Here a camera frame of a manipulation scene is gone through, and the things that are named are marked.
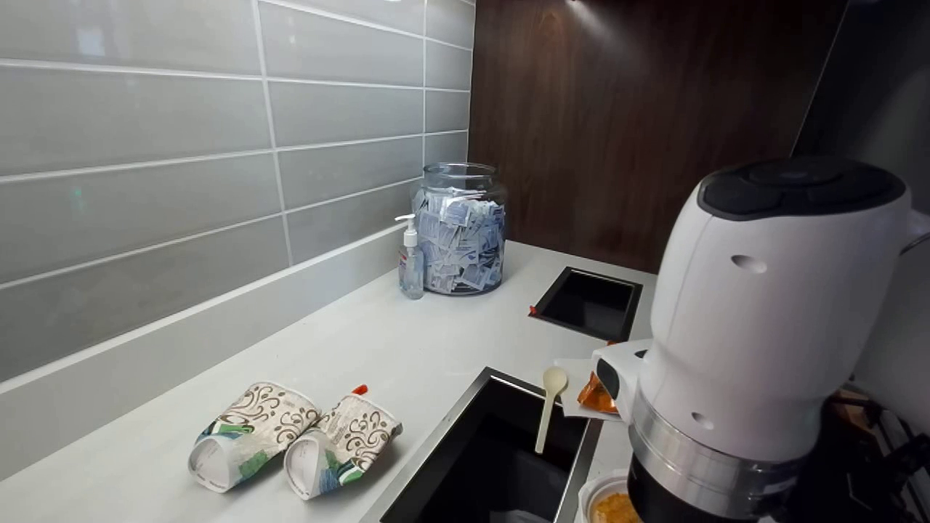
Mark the white plastic spoon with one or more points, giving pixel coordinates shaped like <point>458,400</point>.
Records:
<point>551,401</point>

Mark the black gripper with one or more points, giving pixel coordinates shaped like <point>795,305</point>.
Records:
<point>697,509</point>

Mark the large steel-framed counter bin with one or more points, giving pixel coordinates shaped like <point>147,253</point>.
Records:
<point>504,465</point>

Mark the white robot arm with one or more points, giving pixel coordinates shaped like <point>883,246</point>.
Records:
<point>764,310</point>

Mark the patterned paper cup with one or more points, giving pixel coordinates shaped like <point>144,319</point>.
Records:
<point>257,430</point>

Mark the glass jar with packets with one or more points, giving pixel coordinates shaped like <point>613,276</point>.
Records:
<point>459,236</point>

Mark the clear sanitizer pump bottle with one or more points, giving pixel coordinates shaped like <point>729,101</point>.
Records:
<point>410,265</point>

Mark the orange toasted bread piece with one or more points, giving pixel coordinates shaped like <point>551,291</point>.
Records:
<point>612,509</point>

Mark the small red food piece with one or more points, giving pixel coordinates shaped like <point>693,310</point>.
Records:
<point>362,390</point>
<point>533,313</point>

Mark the right snack bag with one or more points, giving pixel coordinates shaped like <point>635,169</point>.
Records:
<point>349,441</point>

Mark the orange chips bag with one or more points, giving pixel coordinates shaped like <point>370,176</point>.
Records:
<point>596,396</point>

